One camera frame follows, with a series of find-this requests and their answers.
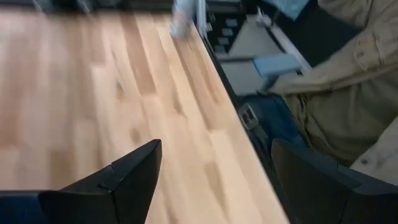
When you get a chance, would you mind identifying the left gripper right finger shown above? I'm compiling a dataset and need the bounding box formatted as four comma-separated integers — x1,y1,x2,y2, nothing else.
271,138,398,224

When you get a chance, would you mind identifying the blue-grey chair armrest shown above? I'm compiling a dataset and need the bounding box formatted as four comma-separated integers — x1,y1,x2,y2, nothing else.
252,53,302,91

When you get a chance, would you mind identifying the black aluminium table frame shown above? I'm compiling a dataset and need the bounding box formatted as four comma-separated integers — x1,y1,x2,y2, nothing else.
0,0,175,15

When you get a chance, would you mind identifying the person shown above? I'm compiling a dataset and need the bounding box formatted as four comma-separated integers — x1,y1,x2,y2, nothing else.
239,0,398,187

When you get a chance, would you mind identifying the white Celsius slim can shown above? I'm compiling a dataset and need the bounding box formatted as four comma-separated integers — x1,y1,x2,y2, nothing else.
170,0,200,40

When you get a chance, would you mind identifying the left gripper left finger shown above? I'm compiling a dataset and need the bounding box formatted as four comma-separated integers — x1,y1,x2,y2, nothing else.
0,139,163,224

